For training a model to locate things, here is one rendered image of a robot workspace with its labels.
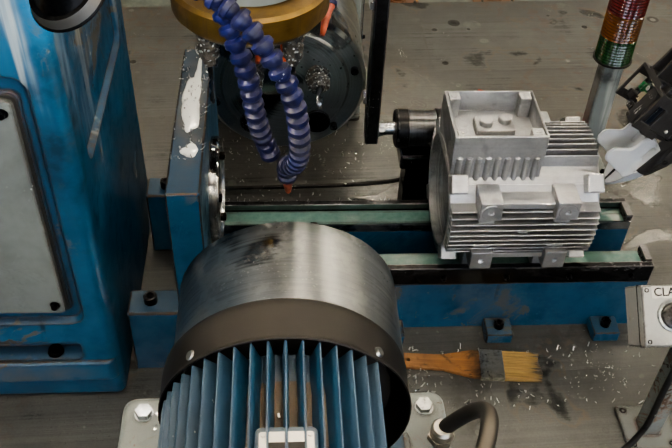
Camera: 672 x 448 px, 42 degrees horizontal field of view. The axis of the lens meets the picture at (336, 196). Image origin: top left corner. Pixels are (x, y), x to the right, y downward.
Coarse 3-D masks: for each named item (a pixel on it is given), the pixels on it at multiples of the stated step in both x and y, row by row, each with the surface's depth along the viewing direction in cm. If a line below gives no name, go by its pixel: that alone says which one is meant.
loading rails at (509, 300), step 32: (256, 224) 128; (320, 224) 129; (352, 224) 129; (384, 224) 130; (416, 224) 130; (608, 224) 132; (384, 256) 124; (416, 256) 125; (608, 256) 126; (640, 256) 126; (416, 288) 124; (448, 288) 125; (480, 288) 125; (512, 288) 125; (544, 288) 126; (576, 288) 126; (608, 288) 126; (416, 320) 129; (448, 320) 129; (480, 320) 130; (512, 320) 130; (544, 320) 131; (576, 320) 131; (608, 320) 129
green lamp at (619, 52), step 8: (600, 32) 142; (600, 40) 141; (608, 40) 140; (600, 48) 142; (608, 48) 140; (616, 48) 140; (624, 48) 139; (632, 48) 140; (600, 56) 142; (608, 56) 141; (616, 56) 140; (624, 56) 140; (608, 64) 142; (616, 64) 141; (624, 64) 142
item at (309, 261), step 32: (288, 224) 93; (224, 256) 92; (256, 256) 90; (288, 256) 90; (320, 256) 91; (352, 256) 93; (192, 288) 93; (224, 288) 89; (256, 288) 87; (288, 288) 87; (320, 288) 87; (352, 288) 89; (384, 288) 94; (192, 320) 89; (384, 320) 90
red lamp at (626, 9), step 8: (616, 0) 135; (624, 0) 134; (632, 0) 134; (640, 0) 134; (648, 0) 135; (608, 8) 138; (616, 8) 136; (624, 8) 135; (632, 8) 135; (640, 8) 135; (624, 16) 136; (632, 16) 135; (640, 16) 136
